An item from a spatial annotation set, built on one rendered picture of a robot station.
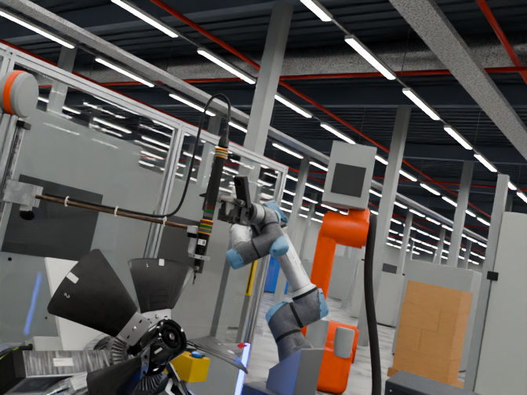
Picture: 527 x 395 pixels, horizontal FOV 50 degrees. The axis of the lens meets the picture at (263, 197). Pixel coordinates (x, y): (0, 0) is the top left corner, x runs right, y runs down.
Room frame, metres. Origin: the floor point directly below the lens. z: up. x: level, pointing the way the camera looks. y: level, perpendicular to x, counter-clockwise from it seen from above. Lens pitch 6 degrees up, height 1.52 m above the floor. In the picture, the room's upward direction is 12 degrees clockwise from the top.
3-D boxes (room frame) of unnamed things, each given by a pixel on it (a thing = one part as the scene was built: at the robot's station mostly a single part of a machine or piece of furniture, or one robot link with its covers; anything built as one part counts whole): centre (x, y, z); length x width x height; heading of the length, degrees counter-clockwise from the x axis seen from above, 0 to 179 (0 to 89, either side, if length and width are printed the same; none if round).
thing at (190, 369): (2.30, 0.17, 1.02); 0.16 x 0.10 x 0.11; 51
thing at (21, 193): (1.88, 0.79, 1.55); 0.10 x 0.07 x 0.08; 86
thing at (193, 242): (1.84, 0.17, 1.51); 0.09 x 0.07 x 0.10; 86
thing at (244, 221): (1.95, 0.08, 1.64); 0.12 x 0.08 x 0.09; 141
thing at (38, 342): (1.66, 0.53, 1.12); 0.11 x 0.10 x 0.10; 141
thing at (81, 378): (1.57, 0.39, 1.08); 0.07 x 0.04 x 0.06; 152
